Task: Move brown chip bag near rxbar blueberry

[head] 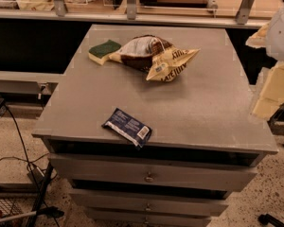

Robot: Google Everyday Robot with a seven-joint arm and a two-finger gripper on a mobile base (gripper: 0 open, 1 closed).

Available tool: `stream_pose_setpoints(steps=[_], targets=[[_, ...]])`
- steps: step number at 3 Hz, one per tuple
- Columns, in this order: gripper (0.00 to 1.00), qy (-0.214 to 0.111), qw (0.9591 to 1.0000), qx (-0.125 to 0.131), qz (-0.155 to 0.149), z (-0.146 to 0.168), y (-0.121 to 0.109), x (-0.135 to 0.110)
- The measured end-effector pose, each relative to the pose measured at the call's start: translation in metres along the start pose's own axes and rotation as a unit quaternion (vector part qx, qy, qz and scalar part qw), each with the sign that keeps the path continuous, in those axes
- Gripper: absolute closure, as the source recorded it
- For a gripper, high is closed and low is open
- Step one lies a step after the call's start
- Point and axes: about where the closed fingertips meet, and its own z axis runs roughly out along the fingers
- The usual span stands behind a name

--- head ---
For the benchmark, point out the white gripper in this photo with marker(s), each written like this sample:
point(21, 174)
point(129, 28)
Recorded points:
point(281, 37)

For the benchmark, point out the brown chip bag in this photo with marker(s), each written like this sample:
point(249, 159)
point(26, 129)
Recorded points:
point(157, 57)

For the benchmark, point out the blue rxbar wrapper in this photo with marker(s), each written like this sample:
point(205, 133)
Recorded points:
point(128, 127)

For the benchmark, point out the grey drawer cabinet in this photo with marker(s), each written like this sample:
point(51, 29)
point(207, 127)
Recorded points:
point(203, 116)

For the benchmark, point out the green yellow sponge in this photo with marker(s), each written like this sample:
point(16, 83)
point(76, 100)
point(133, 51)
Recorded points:
point(100, 53)

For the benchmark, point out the middle grey drawer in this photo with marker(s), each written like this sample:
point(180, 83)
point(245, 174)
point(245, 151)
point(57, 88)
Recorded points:
point(147, 203)

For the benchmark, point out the grey drawer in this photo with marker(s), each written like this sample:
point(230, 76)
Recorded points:
point(146, 218)
point(152, 172)
point(147, 203)

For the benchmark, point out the top grey drawer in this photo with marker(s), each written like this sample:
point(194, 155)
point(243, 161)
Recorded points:
point(152, 172)

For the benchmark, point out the bottom grey drawer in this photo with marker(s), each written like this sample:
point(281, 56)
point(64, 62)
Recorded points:
point(146, 218)

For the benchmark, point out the black stand leg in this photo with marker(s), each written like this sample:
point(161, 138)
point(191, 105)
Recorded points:
point(41, 181)

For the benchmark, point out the metal window rail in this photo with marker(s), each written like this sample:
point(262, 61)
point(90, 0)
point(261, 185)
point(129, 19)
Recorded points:
point(216, 13)

